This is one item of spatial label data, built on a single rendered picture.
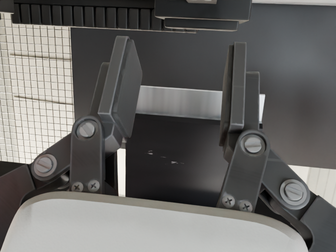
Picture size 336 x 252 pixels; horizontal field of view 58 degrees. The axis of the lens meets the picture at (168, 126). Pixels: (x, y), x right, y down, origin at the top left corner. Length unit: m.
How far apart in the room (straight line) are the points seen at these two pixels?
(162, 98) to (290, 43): 0.54
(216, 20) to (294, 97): 0.39
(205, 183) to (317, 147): 0.59
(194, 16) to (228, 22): 0.04
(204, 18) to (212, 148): 0.22
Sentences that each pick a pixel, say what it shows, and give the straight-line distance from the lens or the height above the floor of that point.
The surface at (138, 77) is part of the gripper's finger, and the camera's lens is 0.15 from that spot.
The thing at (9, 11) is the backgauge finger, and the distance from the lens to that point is 0.60.
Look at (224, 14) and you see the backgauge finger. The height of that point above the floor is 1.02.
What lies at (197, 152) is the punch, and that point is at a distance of 0.23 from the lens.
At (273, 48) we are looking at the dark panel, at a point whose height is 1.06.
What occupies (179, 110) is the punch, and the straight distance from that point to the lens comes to 0.23.
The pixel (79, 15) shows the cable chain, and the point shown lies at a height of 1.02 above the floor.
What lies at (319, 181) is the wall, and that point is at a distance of 2.87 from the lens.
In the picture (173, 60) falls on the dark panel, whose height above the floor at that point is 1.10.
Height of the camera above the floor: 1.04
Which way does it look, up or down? 17 degrees up
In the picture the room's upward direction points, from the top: 177 degrees counter-clockwise
